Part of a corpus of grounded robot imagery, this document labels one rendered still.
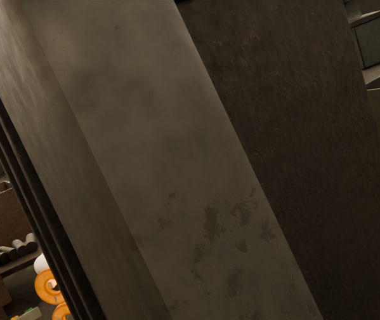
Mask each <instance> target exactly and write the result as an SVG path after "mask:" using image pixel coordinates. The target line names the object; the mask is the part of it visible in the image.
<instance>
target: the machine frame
mask: <svg viewBox="0 0 380 320"><path fill-rule="evenodd" d="M174 2H175V4H176V7H177V9H178V11H179V13H180V15H181V17H182V19H183V21H184V23H185V25H186V28H187V30H188V32H189V34H190V36H191V38H192V41H193V43H194V45H195V47H196V49H197V51H198V53H199V55H200V58H201V60H202V62H203V64H204V66H205V68H206V70H207V73H208V74H209V77H210V78H211V81H212V83H213V85H214V87H215V90H216V92H217V94H218V96H219V98H220V100H221V103H222V104H223V106H224V108H225V111H226V113H227V115H228V117H229V119H230V122H231V124H232V126H233V128H234V130H235V132H236V134H237V136H238V138H239V140H240V143H241V145H242V147H243V149H244V151H245V153H246V156H247V158H248V160H249V162H250V164H251V166H252V168H253V170H254V172H255V175H256V177H257V179H258V181H259V184H260V186H261V188H262V189H263V192H264V193H265V196H266V198H267V200H268V202H269V204H270V207H271V209H272V211H273V213H274V215H275V218H276V219H277V222H278V224H279V226H280V228H281V230H282V232H283V234H284V237H285V239H286V241H287V243H288V245H289V247H290V249H291V251H292V254H293V255H294V258H295V260H296V262H297V264H298V266H299V269H300V271H301V273H302V275H303V277H304V279H305V281H306V283H307V285H308V287H309V290H310V292H311V294H312V296H313V298H314V301H315V303H316V305H317V307H318V309H319V311H320V313H321V315H322V317H323V319H324V320H380V136H379V132H378V128H377V124H376V120H375V117H374V113H373V110H372V105H371V103H370V98H369V94H368V92H367V87H366V85H365V80H364V76H363V73H362V69H361V66H360V62H359V59H358V55H357V51H356V47H355V43H354V40H353V36H352V33H351V29H350V25H349V22H348V18H347V15H346V11H345V8H344V4H343V0H174ZM0 163H1V165H2V167H3V170H4V172H5V174H6V176H7V178H8V180H9V182H10V184H11V187H12V189H13V191H14V193H15V195H16V198H17V199H18V202H19V203H20V206H21V208H22V210H23V212H24V214H25V217H26V219H27V221H28V223H29V225H30V228H31V229H32V231H33V233H34V236H35V238H36V240H37V242H38V245H39V247H40V249H41V251H42V253H43V255H44V257H45V259H46V261H47V264H48V266H49V268H50V270H51V273H52V275H53V277H54V278H55V281H56V283H57V285H58V287H59V289H60V292H61V294H62V296H63V298H64V300H65V303H66V304H67V307H68V308H69V311H70V313H71V315H72V317H73V319H74V320H108V317H107V315H106V313H105V311H104V309H103V307H102V305H101V303H100V301H99V299H98V297H97V295H96V293H95V291H94V289H93V287H92V285H91V283H90V281H89V279H88V277H87V275H86V273H85V271H84V269H83V266H82V264H81V262H80V260H79V258H78V256H77V254H76V252H75V250H74V248H73V246H72V244H71V242H70V239H69V237H68V235H67V233H66V231H65V229H64V228H63V225H62V223H61V221H60V219H59V217H58V215H57V213H56V211H55V209H54V207H53V205H52V203H51V201H50V199H49V197H48V195H47V193H46V190H45V188H44V186H43V184H42V182H41V180H40V178H39V176H38V174H37V172H36V170H35V168H34V165H33V164H32V161H31V160H30V157H29V155H28V153H27V151H26V150H25V147H24V146H23V143H22V141H21V139H20V137H19V135H18V133H17V131H16V129H15V127H14V125H13V123H12V121H11V119H10V116H9V114H8V112H7V110H6V108H5V106H4V104H3V102H2V100H1V98H0Z"/></svg>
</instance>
